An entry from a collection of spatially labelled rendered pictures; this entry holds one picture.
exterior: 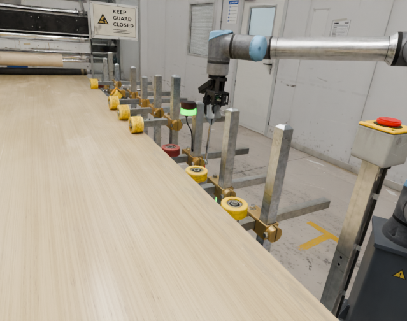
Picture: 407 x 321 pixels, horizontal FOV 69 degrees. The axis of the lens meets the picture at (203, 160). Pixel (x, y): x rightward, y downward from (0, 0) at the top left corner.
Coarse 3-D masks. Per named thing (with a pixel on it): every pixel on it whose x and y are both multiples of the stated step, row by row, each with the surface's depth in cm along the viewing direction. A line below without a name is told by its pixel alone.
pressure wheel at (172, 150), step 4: (168, 144) 129; (172, 144) 130; (164, 148) 124; (168, 148) 124; (172, 148) 124; (176, 148) 125; (168, 152) 123; (172, 152) 123; (176, 152) 125; (172, 156) 124; (176, 156) 125
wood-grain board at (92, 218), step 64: (0, 128) 135; (64, 128) 142; (128, 128) 149; (0, 192) 84; (64, 192) 86; (128, 192) 89; (192, 192) 92; (0, 256) 61; (64, 256) 62; (128, 256) 63; (192, 256) 65; (256, 256) 66; (0, 320) 48; (64, 320) 48; (128, 320) 49; (192, 320) 50; (256, 320) 51; (320, 320) 52
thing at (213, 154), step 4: (236, 148) 144; (240, 148) 144; (244, 148) 145; (248, 148) 146; (204, 152) 136; (208, 152) 136; (212, 152) 137; (216, 152) 137; (220, 152) 138; (236, 152) 143; (240, 152) 144; (244, 152) 145; (248, 152) 146; (180, 156) 130; (184, 156) 130; (204, 156) 135; (208, 156) 136; (212, 156) 137; (216, 156) 138; (220, 156) 139; (176, 160) 129; (180, 160) 130; (184, 160) 131
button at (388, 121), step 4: (376, 120) 55; (380, 120) 54; (384, 120) 53; (388, 120) 53; (392, 120) 53; (396, 120) 53; (400, 120) 54; (384, 124) 53; (388, 124) 53; (392, 124) 53; (396, 124) 53; (400, 124) 53
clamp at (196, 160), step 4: (184, 152) 134; (188, 152) 132; (188, 156) 130; (192, 156) 128; (200, 156) 128; (188, 160) 131; (192, 160) 127; (196, 160) 125; (200, 160) 126; (188, 164) 131; (192, 164) 126; (196, 164) 126; (200, 164) 127
